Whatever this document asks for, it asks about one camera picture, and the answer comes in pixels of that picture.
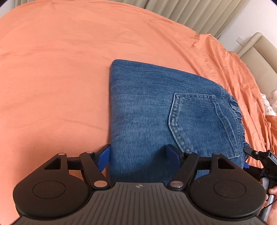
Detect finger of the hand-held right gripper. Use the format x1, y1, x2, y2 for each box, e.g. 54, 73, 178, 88
243, 162, 263, 178
243, 145, 263, 160

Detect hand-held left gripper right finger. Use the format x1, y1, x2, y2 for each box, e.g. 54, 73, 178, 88
164, 145, 238, 192

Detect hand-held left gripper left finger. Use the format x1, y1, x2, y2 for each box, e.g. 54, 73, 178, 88
43, 144, 112, 188

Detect blue denim pants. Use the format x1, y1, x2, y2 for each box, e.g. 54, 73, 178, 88
107, 59, 247, 187

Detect person's right hand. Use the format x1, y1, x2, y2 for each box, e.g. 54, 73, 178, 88
263, 187, 277, 225

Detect floral pillow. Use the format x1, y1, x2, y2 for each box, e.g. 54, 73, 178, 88
260, 89, 277, 118

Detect orange bed sheet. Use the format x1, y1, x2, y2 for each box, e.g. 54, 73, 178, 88
0, 0, 277, 217

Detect beige padded headboard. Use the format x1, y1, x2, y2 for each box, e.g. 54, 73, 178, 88
235, 32, 277, 94

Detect beige pleated curtain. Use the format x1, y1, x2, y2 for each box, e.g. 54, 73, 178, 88
138, 0, 245, 40

